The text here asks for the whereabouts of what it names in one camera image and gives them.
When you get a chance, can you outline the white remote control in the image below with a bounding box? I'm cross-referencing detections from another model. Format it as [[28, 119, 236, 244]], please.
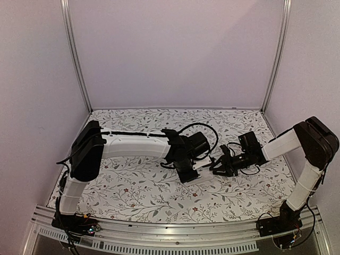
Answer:
[[184, 172, 214, 186]]

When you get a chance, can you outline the aluminium frame post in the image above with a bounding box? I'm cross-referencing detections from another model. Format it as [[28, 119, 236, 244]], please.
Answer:
[[60, 0, 93, 113], [261, 0, 292, 114]]

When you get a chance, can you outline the left aluminium frame post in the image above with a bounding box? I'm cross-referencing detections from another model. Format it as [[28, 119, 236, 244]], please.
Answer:
[[60, 0, 93, 113]]

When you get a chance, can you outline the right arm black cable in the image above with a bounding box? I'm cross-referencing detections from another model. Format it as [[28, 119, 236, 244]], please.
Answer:
[[227, 142, 261, 176]]

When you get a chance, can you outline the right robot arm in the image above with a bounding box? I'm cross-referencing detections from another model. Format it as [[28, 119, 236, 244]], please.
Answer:
[[210, 116, 339, 232]]

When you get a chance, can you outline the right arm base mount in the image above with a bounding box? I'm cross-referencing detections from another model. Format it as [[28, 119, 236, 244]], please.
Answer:
[[256, 212, 302, 250]]

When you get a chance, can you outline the front aluminium rail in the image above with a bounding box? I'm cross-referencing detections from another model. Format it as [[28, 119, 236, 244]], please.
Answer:
[[23, 206, 332, 254]]

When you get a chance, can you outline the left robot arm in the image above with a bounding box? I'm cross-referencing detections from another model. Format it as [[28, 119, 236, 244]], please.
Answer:
[[57, 121, 211, 231]]

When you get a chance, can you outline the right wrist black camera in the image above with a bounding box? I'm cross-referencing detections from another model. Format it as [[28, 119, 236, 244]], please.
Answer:
[[220, 144, 232, 157]]

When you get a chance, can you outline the right aluminium frame post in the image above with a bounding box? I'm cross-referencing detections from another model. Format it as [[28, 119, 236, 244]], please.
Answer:
[[261, 0, 292, 114]]

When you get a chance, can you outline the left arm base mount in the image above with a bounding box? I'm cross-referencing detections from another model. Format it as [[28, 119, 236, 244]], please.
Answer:
[[52, 206, 101, 236]]

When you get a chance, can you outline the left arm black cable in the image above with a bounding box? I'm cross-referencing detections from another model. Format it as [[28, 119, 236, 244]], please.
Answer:
[[159, 122, 219, 169]]

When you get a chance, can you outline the floral patterned table mat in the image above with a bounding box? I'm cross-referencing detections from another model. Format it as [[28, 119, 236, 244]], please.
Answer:
[[77, 109, 295, 224]]

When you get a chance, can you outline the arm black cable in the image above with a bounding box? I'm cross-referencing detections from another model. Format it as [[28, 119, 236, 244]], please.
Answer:
[[227, 142, 261, 176], [159, 122, 219, 169]]

